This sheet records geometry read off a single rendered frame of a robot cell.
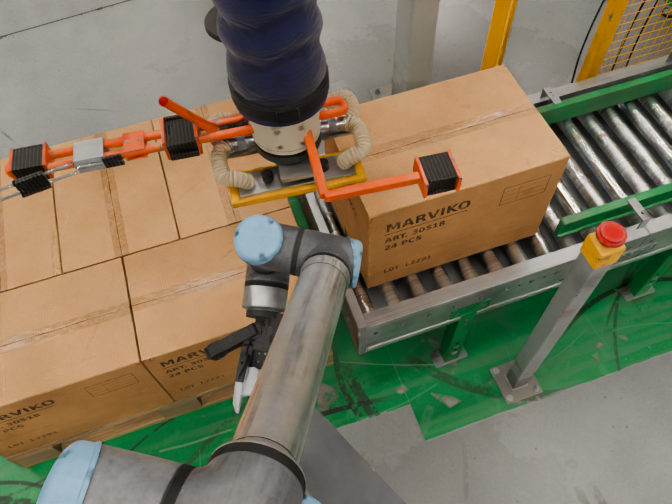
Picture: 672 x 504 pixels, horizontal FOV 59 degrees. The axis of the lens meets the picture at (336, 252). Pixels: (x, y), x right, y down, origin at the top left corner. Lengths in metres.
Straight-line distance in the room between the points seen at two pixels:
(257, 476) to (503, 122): 1.38
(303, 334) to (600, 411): 1.79
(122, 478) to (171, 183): 1.69
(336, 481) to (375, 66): 2.41
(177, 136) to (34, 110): 2.20
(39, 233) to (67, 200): 0.16
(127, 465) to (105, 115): 2.86
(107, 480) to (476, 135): 1.40
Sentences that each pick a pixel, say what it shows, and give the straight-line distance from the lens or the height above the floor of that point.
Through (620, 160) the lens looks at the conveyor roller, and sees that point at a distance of 2.40.
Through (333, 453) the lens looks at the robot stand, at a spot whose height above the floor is 0.75.
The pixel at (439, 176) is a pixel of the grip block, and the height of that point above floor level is 1.21.
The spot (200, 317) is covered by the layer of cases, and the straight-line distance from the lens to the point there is 1.94.
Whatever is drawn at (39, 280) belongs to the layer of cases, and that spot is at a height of 0.54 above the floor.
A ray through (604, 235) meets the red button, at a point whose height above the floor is 1.04.
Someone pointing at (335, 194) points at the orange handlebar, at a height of 1.20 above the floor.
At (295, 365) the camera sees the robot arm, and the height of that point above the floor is 1.49.
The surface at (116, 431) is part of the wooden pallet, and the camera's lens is 2.47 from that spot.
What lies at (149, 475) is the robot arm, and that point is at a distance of 0.67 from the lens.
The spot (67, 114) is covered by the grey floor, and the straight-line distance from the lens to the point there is 3.51.
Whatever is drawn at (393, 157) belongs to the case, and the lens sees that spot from 1.70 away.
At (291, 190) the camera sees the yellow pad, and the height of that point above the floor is 1.08.
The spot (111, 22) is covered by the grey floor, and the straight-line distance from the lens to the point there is 4.00.
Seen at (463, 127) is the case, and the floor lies 0.95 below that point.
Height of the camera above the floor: 2.24
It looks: 58 degrees down
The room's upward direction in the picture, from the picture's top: 4 degrees counter-clockwise
